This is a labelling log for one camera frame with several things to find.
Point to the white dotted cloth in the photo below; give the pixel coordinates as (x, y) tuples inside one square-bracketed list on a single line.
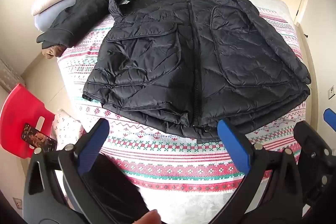
[(67, 125)]

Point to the red plastic chair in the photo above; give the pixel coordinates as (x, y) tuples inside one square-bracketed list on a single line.
[(19, 121)]

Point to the low wall socket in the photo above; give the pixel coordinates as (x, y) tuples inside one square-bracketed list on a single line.
[(18, 203)]

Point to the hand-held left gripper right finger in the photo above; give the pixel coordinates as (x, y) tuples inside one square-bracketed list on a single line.
[(233, 145)]

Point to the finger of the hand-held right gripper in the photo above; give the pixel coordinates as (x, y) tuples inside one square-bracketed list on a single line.
[(330, 119), (312, 150)]

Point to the black quilted puffer jacket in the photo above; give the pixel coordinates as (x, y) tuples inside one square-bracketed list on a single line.
[(194, 64)]

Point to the brown folded garment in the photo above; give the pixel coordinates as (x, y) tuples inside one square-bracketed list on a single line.
[(53, 51)]

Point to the person's left hand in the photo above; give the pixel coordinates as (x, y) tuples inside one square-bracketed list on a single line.
[(147, 217)]

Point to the black folded coat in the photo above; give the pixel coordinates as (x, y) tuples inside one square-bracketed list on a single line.
[(76, 18)]

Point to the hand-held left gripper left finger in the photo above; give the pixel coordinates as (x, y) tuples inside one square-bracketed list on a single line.
[(93, 145)]

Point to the patterned red green blanket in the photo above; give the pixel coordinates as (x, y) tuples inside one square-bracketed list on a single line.
[(157, 158)]

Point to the lavender pillow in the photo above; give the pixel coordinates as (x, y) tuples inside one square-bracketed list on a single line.
[(43, 20)]

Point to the patterned rug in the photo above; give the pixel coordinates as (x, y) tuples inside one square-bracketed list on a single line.
[(9, 73)]

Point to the black smartphone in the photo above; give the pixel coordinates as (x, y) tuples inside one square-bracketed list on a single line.
[(39, 138)]

